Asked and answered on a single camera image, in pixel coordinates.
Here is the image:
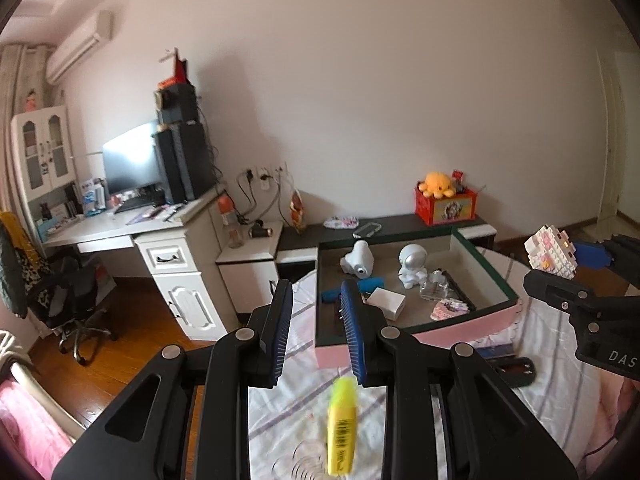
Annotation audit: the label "metal spring coil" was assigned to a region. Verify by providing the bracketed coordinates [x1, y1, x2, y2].
[272, 440, 331, 480]

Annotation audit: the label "bottle with orange cap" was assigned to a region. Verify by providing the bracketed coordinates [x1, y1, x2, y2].
[217, 195, 244, 249]

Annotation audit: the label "small white box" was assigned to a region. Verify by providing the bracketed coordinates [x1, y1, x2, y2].
[366, 287, 407, 321]

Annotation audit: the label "red carton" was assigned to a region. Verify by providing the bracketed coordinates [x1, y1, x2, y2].
[159, 47, 189, 88]

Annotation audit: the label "white astronaut figurine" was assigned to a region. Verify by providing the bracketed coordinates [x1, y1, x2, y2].
[397, 244, 430, 290]

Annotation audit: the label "white desk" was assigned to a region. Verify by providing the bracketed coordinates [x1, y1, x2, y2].
[42, 185, 241, 342]

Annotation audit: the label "clear glass bottle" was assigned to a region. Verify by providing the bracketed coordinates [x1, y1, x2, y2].
[420, 270, 451, 302]

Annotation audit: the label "blue plastic toy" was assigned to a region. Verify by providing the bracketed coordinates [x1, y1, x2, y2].
[321, 277, 385, 305]

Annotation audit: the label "white plastic gadget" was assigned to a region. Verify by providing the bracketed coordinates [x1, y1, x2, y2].
[340, 240, 376, 280]

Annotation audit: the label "computer monitor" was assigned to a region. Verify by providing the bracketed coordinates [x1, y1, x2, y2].
[102, 121, 166, 196]

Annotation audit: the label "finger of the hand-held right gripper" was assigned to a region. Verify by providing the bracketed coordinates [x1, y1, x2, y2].
[523, 270, 640, 333]
[572, 233, 640, 287]

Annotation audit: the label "low black cabinet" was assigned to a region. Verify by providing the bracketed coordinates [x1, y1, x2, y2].
[275, 212, 499, 282]

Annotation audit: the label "pink white block cube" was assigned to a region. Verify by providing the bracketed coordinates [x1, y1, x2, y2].
[524, 225, 579, 279]

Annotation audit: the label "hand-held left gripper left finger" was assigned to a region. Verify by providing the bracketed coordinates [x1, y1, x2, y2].
[52, 279, 294, 480]

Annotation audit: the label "pink patterned pouch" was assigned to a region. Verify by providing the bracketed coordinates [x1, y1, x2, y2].
[430, 297, 476, 321]

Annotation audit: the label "white glass door cabinet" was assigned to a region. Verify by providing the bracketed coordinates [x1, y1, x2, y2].
[10, 105, 79, 207]

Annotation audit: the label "white side table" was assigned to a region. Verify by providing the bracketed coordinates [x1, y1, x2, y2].
[216, 220, 284, 312]

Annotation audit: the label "black office chair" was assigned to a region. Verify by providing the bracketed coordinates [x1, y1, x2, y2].
[0, 210, 119, 367]

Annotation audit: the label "orange plush toy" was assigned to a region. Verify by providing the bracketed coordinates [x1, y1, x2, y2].
[419, 172, 456, 197]

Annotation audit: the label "wall sockets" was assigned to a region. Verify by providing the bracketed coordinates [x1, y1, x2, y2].
[242, 162, 289, 184]

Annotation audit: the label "pink blanket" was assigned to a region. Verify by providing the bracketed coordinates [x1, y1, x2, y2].
[0, 377, 77, 480]

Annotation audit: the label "yellow highlighter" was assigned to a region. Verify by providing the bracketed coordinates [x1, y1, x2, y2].
[326, 377, 358, 476]

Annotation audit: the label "red storage box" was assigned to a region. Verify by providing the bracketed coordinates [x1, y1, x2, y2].
[414, 185, 480, 226]

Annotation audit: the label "blue white booklet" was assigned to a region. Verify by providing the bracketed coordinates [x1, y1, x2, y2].
[472, 340, 516, 362]

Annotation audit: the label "white door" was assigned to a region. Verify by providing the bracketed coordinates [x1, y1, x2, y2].
[595, 50, 627, 227]

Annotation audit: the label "pink box with green rim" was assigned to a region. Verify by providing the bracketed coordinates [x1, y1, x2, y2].
[315, 225, 522, 372]

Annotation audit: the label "black tower speaker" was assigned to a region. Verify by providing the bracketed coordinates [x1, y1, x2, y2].
[152, 131, 182, 204]
[167, 120, 216, 202]

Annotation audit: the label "black box on speakers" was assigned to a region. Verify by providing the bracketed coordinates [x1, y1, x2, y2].
[155, 82, 198, 126]

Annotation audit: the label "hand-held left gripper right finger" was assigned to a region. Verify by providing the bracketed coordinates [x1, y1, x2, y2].
[340, 280, 578, 480]

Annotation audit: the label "orange snack bag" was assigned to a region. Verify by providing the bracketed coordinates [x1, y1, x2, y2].
[289, 189, 307, 233]

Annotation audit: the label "white air conditioner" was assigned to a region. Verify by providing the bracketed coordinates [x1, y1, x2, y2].
[45, 10, 114, 86]

